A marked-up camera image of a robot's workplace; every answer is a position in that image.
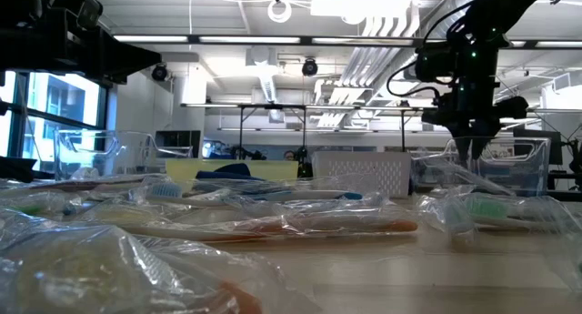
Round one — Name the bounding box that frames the black bar with light strips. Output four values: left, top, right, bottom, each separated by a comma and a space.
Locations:
111, 31, 582, 50

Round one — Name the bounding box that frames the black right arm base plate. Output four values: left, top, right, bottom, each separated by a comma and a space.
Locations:
547, 167, 582, 202

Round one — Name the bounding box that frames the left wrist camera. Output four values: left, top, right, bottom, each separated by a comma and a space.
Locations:
45, 0, 105, 32

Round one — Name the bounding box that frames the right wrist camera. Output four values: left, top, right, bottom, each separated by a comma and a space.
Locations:
414, 45, 456, 84

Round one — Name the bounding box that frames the yellow plastic bin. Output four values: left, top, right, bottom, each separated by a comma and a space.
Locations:
165, 157, 300, 184

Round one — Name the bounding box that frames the white perforated plastic basket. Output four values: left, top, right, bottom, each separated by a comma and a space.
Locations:
311, 150, 413, 199

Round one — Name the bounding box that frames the white cable coil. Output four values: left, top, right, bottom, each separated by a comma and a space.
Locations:
266, 0, 293, 24

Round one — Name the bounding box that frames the window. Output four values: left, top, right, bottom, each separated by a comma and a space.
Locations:
0, 70, 110, 175

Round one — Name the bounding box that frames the orange toothbrush in clear wrapper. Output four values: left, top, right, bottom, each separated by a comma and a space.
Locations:
85, 203, 420, 245
0, 222, 319, 314
0, 240, 219, 314

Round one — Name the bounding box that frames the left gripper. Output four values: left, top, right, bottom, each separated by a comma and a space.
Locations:
0, 27, 163, 86

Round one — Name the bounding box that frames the clear plastic bin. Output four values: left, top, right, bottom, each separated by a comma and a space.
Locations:
410, 136, 552, 198
53, 129, 196, 181

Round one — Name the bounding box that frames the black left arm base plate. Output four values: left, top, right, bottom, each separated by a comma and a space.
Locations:
0, 156, 45, 186

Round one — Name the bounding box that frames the blue cloth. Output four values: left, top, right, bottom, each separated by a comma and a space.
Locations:
195, 162, 266, 181

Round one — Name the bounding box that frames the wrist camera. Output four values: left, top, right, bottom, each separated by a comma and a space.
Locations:
414, 45, 456, 84
45, 0, 105, 32

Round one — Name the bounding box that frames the black monitor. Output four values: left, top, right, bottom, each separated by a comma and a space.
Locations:
154, 129, 202, 159
512, 128, 564, 166

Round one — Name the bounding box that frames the white ceiling duct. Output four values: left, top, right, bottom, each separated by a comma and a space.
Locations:
245, 46, 279, 104

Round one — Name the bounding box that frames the white ceiling light panel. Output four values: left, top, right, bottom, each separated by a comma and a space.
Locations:
311, 0, 422, 37

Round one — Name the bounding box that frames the black background rig frame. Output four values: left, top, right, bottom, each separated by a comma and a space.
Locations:
236, 102, 467, 166

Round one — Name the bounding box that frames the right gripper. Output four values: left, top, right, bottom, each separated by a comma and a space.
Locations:
421, 93, 530, 166

